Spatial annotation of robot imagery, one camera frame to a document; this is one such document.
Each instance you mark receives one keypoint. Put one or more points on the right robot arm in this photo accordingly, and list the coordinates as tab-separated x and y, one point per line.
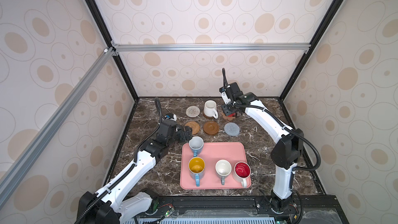
288	141

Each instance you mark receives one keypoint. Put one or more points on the right black frame post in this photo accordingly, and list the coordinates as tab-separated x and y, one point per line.
325	23

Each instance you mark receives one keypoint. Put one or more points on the black frame post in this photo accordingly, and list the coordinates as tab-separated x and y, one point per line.
325	23
99	20

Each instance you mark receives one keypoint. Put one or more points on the woven rattan round coaster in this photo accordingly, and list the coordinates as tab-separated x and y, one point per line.
194	126

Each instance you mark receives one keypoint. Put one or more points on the left black frame post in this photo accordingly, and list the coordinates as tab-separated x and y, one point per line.
99	20

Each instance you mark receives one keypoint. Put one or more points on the blue mug yellow inside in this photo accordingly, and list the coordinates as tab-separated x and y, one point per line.
197	169

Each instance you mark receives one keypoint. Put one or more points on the brown wooden coaster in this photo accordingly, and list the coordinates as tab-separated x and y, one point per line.
211	127
205	117

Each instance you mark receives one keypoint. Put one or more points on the white mug front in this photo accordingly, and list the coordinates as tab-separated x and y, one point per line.
223	170

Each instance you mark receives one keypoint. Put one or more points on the grey woven round coaster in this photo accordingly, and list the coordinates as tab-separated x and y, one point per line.
232	129

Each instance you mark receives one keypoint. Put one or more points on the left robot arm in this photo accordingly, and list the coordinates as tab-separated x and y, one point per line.
124	177

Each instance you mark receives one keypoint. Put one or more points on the brown paw shaped coaster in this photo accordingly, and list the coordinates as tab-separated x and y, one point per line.
229	118

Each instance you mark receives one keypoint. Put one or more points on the multicolour woven round coaster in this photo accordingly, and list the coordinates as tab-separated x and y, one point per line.
192	111

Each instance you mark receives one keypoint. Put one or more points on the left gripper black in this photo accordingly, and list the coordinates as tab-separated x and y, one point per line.
183	137

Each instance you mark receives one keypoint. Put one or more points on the white mug red inside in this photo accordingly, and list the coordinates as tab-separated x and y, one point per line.
241	173

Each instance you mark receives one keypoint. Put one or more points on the horizontal aluminium frame bar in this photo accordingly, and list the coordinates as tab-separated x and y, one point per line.
211	47

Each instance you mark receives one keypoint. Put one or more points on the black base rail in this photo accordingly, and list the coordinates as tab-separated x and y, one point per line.
240	210

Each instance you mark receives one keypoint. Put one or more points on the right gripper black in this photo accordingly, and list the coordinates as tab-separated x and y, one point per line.
225	109

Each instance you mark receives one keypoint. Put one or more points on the pink rectangular tray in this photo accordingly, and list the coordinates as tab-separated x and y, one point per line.
233	152

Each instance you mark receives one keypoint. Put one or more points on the blue floral mug white inside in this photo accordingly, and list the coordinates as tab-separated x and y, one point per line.
196	145

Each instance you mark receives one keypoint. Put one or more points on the left diagonal aluminium bar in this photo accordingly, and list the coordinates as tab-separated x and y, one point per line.
26	160

